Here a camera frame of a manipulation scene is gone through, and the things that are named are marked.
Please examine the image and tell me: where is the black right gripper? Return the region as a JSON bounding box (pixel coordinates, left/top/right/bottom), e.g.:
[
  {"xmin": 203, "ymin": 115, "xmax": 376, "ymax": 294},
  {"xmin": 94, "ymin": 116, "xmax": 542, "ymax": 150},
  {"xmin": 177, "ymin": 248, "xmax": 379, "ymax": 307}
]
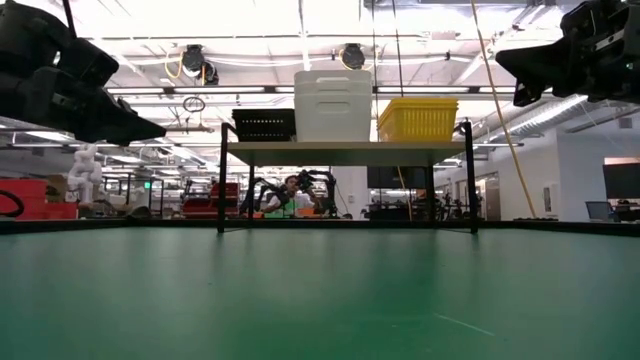
[{"xmin": 494, "ymin": 0, "xmax": 640, "ymax": 108}]

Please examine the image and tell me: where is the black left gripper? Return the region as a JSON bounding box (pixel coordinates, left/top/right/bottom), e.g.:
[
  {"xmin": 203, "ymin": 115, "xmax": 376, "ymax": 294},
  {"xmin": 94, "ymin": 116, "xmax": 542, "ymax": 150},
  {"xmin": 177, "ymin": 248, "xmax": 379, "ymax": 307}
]
[{"xmin": 0, "ymin": 63, "xmax": 168, "ymax": 148}]

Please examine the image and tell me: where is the yellow slotted plastic basket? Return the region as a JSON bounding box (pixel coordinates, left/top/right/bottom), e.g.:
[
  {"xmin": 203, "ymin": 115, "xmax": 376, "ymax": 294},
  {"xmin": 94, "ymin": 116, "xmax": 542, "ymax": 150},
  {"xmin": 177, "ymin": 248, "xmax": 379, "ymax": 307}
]
[
  {"xmin": 376, "ymin": 103, "xmax": 460, "ymax": 144},
  {"xmin": 385, "ymin": 96, "xmax": 460, "ymax": 108}
]

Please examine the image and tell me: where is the black slotted plastic basket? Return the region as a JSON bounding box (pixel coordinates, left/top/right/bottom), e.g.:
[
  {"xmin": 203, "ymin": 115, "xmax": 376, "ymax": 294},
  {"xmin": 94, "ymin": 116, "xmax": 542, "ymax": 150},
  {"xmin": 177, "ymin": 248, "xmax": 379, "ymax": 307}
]
[{"xmin": 233, "ymin": 117, "xmax": 297, "ymax": 143}]

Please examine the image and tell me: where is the white plastic storage bin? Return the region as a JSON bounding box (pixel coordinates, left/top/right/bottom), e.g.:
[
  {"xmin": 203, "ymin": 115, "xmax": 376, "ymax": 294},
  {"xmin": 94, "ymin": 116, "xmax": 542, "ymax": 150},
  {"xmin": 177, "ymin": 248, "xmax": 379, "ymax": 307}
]
[
  {"xmin": 294, "ymin": 93, "xmax": 374, "ymax": 143},
  {"xmin": 293, "ymin": 69, "xmax": 374, "ymax": 100}
]

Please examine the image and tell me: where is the rack of red bins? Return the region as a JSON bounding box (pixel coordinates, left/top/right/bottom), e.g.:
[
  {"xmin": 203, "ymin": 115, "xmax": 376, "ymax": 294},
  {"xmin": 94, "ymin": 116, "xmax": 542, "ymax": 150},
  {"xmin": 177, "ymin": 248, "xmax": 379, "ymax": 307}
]
[{"xmin": 181, "ymin": 181, "xmax": 242, "ymax": 220}]

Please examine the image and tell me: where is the tall red plastic bin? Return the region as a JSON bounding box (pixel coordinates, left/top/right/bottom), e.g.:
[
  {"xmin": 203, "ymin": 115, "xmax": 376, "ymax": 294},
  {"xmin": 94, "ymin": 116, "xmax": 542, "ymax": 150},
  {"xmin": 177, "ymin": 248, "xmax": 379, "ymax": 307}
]
[{"xmin": 0, "ymin": 178, "xmax": 80, "ymax": 222}]

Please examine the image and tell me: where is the grey office chair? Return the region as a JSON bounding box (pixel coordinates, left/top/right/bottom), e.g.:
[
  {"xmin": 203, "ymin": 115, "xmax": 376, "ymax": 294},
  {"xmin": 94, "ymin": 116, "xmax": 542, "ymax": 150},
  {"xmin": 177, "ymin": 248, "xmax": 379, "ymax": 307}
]
[{"xmin": 583, "ymin": 200, "xmax": 617, "ymax": 223}]

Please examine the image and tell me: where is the black hanging screen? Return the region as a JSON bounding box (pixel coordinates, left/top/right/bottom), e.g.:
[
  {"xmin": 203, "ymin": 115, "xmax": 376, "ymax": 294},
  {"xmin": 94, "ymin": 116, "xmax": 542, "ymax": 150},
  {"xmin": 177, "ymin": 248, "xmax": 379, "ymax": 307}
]
[{"xmin": 366, "ymin": 165, "xmax": 430, "ymax": 190}]

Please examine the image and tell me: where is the seated person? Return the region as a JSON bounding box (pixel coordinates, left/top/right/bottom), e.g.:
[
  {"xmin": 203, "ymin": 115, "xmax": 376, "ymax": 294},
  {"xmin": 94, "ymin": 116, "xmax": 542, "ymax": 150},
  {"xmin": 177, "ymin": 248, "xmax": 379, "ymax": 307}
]
[{"xmin": 261, "ymin": 174, "xmax": 317, "ymax": 220}]

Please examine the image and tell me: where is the hanging yellow cable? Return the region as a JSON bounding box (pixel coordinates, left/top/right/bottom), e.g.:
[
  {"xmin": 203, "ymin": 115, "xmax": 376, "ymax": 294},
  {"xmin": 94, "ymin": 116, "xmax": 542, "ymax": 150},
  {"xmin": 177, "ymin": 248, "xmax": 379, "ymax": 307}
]
[{"xmin": 468, "ymin": 0, "xmax": 540, "ymax": 220}]

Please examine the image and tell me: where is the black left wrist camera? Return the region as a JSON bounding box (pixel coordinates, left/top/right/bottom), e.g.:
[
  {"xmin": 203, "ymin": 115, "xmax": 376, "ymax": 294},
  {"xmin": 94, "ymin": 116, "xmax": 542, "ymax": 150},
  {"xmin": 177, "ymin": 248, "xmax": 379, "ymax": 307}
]
[{"xmin": 53, "ymin": 36, "xmax": 121, "ymax": 89}]

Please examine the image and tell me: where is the black ceiling cord reel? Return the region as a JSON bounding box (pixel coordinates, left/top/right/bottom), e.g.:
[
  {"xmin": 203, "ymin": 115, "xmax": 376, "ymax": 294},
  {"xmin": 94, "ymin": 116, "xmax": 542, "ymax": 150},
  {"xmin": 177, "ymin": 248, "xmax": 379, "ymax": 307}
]
[
  {"xmin": 180, "ymin": 43, "xmax": 207, "ymax": 77},
  {"xmin": 340, "ymin": 42, "xmax": 367, "ymax": 72}
]

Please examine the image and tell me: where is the black table edge rail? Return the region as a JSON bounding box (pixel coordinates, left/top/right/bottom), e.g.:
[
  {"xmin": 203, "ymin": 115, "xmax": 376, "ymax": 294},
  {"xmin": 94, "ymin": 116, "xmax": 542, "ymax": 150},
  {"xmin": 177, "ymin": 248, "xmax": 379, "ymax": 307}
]
[{"xmin": 0, "ymin": 218, "xmax": 640, "ymax": 237}]

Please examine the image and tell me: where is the black wall monitor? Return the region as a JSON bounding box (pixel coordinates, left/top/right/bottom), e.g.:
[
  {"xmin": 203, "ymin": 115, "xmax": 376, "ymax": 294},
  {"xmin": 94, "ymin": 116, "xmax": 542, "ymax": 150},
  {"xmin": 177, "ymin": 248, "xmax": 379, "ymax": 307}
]
[{"xmin": 601, "ymin": 161, "xmax": 640, "ymax": 201}]

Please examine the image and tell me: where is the wooden shelf with black frame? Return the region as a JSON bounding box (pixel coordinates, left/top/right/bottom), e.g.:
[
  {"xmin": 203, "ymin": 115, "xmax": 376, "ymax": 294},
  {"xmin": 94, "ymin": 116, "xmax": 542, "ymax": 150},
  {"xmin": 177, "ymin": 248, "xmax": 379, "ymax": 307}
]
[{"xmin": 216, "ymin": 119, "xmax": 479, "ymax": 235}]

